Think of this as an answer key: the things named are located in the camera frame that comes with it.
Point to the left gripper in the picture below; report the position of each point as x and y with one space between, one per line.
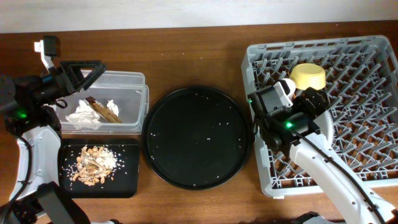
64 81

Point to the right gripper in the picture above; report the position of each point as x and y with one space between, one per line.
320 104

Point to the yellow bowl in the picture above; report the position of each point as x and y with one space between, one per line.
308 75

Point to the pink plastic cup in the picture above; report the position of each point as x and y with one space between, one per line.
288 86

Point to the white tissue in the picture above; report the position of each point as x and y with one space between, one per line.
84 113

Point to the gold coffee sachet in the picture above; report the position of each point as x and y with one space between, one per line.
102 110

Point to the food scraps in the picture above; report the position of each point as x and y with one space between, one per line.
94 165

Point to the grey round plate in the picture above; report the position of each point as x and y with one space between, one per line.
325 123

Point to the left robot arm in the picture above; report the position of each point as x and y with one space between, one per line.
26 104

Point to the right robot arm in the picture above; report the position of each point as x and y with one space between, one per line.
288 126

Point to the grey dishwasher rack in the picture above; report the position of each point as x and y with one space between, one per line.
361 85

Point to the clear plastic bin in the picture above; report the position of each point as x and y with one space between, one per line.
126 90

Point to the black rectangular tray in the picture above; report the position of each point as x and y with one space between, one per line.
120 183

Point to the round black serving tray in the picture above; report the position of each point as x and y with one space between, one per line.
196 138

